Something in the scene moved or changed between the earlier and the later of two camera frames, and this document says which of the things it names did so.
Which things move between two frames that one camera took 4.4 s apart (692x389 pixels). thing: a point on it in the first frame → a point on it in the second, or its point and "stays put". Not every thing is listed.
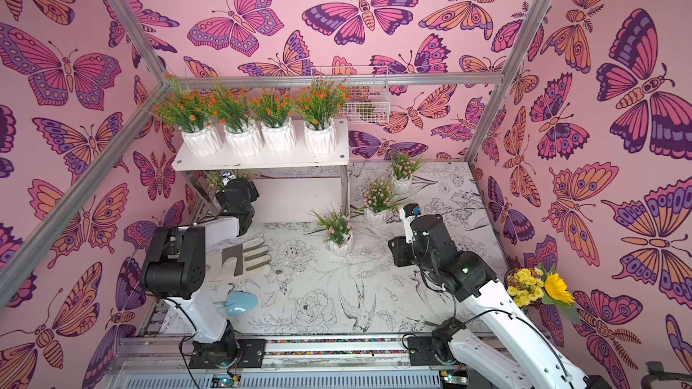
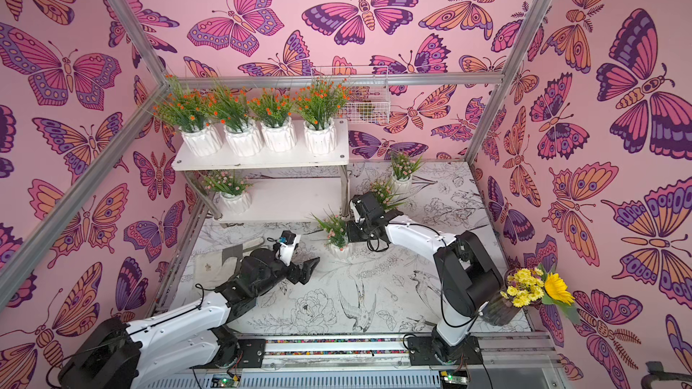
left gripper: (252, 192) → (305, 273)
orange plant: (188, 113) stays put
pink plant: (339, 238) stays put
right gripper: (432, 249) → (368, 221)
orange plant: (273, 111) stays put
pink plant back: (377, 198) stays put
